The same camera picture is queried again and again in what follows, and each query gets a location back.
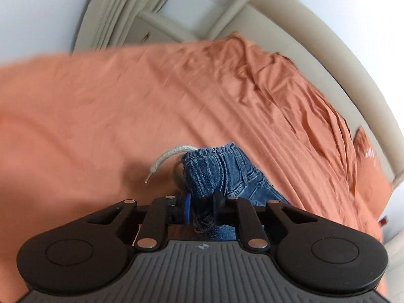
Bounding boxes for beige drawstring cord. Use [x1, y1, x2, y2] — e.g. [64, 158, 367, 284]
[144, 144, 199, 184]

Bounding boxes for beige pleated curtain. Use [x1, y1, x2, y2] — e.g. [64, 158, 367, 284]
[73, 0, 164, 51]

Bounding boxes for blue denim pants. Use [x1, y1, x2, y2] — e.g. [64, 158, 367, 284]
[181, 143, 288, 241]

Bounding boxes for beige nightstand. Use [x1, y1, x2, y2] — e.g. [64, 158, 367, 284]
[138, 11, 200, 42]

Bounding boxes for beige upholstered headboard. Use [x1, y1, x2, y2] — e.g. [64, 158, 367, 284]
[204, 0, 403, 187]

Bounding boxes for orange duvet cover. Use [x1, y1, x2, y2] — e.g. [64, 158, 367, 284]
[1, 34, 383, 302]

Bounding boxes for orange pillow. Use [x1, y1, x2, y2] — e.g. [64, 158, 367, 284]
[353, 127, 393, 220]

